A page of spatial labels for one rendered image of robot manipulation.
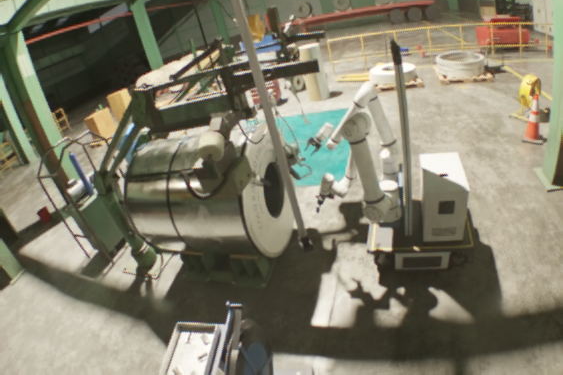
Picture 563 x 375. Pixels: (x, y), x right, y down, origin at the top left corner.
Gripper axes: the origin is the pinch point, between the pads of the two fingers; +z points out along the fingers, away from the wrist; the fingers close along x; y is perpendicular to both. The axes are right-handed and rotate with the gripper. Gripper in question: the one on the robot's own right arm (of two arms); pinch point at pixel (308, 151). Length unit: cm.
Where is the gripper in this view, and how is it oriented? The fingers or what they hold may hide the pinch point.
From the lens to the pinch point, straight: 294.6
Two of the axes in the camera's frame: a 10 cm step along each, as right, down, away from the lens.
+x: 7.1, 6.6, -2.4
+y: -4.1, 1.1, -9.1
